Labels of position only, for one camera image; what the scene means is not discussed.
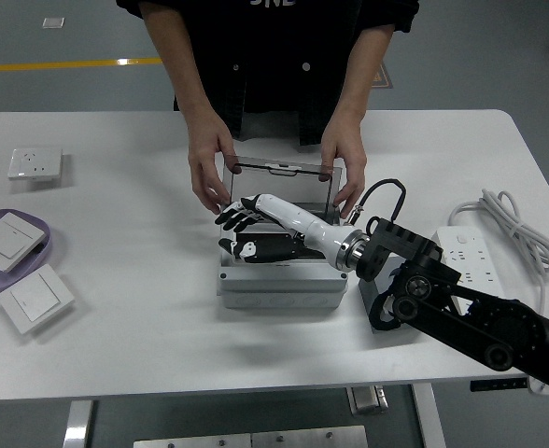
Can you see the person's left hand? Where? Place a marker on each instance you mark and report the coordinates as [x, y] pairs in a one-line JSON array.
[[351, 154]]

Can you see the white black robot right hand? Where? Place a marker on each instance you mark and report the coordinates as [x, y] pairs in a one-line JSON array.
[[302, 224]]

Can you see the person's right hand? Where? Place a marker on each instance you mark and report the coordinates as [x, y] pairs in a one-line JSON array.
[[204, 154]]

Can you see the grey electrical box clear lid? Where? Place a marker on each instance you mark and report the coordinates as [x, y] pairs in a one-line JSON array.
[[279, 289]]

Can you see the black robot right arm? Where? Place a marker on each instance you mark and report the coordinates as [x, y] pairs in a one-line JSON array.
[[466, 312]]

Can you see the person's left forearm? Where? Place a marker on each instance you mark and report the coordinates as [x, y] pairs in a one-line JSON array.
[[358, 79]]

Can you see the person's right forearm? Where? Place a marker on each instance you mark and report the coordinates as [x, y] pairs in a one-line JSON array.
[[181, 70]]

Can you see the grey cube with round hole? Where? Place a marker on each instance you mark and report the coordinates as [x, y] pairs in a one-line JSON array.
[[367, 296]]

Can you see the person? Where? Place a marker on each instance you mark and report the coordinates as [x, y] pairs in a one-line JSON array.
[[265, 56]]

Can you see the white power strip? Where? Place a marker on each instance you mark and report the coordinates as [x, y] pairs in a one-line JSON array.
[[470, 252]]

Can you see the small metal floor plate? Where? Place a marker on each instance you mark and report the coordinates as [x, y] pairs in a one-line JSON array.
[[53, 22]]

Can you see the white table leg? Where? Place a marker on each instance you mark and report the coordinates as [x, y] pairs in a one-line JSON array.
[[428, 415]]

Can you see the black table control panel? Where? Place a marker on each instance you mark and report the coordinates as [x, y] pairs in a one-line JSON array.
[[498, 385]]

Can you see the white wall socket panel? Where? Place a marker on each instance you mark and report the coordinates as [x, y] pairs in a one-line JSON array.
[[34, 163]]

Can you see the grey table bracket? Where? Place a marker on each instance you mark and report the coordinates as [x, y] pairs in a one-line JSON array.
[[367, 400]]

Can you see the white wall switch panel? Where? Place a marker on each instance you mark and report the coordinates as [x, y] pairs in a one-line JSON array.
[[34, 298], [6, 238]]

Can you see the metal base plate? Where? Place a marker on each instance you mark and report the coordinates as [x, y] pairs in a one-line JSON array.
[[251, 439]]

